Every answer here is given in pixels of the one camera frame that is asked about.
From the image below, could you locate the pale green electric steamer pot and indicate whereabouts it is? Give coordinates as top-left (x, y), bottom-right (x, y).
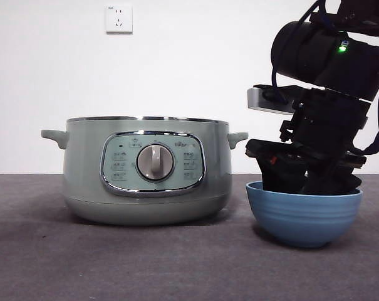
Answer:
top-left (40, 115), bottom-right (249, 226)

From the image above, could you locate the blue ribbed bowl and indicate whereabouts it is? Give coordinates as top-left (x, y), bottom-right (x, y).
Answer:
top-left (246, 181), bottom-right (363, 248)

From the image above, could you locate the pale grey right wrist camera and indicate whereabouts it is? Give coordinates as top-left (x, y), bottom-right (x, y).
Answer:
top-left (247, 84), bottom-right (296, 115)

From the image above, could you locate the white wall socket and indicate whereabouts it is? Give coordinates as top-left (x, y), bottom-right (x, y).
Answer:
top-left (105, 4), bottom-right (133, 34)

